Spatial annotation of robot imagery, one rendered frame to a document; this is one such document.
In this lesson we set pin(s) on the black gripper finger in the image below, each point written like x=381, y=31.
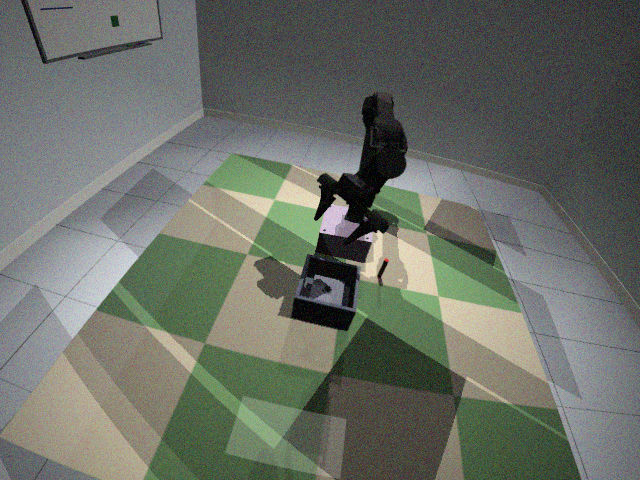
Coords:
x=363, y=229
x=325, y=201

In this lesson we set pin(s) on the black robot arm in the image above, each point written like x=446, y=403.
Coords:
x=383, y=151

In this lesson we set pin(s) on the red peg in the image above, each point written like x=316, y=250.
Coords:
x=384, y=264

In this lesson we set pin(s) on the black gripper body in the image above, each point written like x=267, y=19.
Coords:
x=375, y=220

